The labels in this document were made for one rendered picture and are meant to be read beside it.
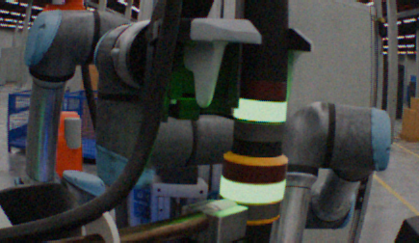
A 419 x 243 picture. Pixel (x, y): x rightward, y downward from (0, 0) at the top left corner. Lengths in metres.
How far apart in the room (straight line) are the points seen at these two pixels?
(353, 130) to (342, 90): 1.69
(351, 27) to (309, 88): 0.46
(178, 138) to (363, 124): 0.36
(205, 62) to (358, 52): 2.26
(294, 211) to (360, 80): 1.83
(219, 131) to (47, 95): 0.43
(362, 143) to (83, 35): 0.54
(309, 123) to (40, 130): 0.53
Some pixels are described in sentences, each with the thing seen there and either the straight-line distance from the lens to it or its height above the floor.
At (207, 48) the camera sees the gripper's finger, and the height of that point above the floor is 1.56.
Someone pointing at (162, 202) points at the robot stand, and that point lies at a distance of 1.22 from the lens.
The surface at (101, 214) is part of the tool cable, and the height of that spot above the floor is 1.48.
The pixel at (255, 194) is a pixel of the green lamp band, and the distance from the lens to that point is 0.32.
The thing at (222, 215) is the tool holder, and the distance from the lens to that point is 0.29.
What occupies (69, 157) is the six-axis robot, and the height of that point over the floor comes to 0.64.
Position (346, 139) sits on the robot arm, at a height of 1.44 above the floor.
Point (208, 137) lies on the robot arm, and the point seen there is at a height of 1.46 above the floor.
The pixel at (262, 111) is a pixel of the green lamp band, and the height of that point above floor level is 1.52.
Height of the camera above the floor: 1.55
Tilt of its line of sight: 7 degrees down
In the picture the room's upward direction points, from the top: 4 degrees clockwise
